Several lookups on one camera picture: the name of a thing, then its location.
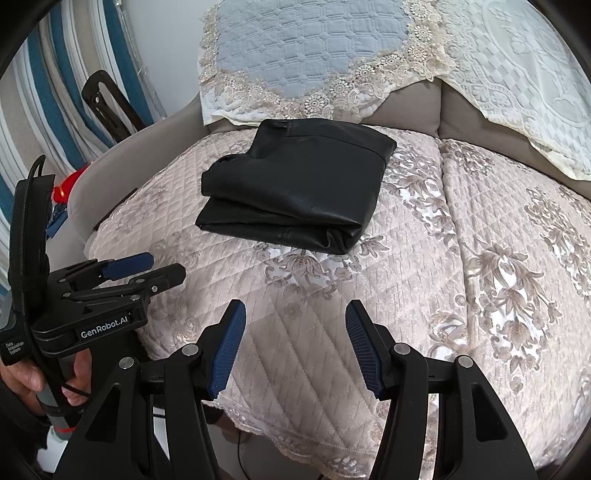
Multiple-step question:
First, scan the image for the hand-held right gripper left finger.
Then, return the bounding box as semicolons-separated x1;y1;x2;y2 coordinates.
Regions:
53;299;247;480

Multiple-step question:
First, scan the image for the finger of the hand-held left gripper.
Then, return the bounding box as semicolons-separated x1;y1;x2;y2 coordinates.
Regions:
87;263;186;308
64;252;154;289

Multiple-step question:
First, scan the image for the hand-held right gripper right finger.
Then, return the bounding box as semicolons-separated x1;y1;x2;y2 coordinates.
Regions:
345;299;532;480

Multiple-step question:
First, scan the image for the black leather jacket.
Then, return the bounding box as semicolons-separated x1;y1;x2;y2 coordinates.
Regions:
195;117;398;254

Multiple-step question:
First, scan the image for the person's left forearm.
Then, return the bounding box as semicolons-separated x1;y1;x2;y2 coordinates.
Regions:
0;381;49;462

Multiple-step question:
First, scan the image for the person's left hand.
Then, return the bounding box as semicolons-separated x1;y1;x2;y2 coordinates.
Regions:
0;348;93;407

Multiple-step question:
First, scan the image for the pink quilted sofa cover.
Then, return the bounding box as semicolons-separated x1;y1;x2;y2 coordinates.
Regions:
83;124;591;480

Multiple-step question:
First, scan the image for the red object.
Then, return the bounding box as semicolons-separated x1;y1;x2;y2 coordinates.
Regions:
54;168;88;204

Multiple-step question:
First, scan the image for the grey sofa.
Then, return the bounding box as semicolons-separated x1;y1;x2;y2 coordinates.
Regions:
60;78;591;259

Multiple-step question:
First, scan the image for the blue striped curtain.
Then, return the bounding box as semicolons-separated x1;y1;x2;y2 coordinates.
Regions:
0;0;162;232

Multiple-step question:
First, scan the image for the blue lace-trimmed backrest cover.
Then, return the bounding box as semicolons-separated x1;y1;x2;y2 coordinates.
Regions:
198;0;451;127

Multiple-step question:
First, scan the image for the white lace backrest cover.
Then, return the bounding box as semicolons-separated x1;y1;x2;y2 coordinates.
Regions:
434;0;591;182

